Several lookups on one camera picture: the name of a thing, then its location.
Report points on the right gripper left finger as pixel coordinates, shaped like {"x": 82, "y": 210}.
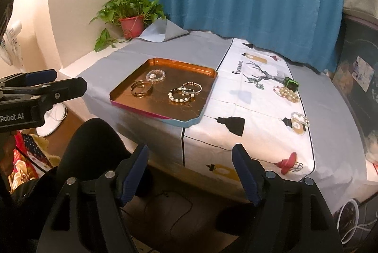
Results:
{"x": 87, "y": 215}

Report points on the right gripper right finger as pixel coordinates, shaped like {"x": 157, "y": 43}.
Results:
{"x": 292, "y": 216}

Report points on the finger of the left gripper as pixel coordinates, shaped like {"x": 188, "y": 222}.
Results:
{"x": 43, "y": 96}
{"x": 28, "y": 79}

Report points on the gold bangle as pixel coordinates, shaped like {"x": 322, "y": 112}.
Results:
{"x": 141, "y": 88}

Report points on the green black sport watch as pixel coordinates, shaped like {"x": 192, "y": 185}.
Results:
{"x": 291, "y": 84}

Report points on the white floor lamp base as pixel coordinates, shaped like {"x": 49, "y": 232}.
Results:
{"x": 53, "y": 119}

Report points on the red floral bag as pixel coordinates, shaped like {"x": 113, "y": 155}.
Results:
{"x": 31, "y": 160}

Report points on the grey table cloth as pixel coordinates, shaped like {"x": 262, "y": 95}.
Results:
{"x": 341, "y": 171}

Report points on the black chair seat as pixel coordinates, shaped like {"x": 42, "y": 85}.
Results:
{"x": 94, "y": 149}

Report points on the green potted plant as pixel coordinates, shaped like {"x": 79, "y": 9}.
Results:
{"x": 132, "y": 16}

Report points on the white printed table runner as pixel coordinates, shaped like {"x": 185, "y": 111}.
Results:
{"x": 258, "y": 118}

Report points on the orange metal tray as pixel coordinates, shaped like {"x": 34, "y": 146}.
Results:
{"x": 180, "y": 92}

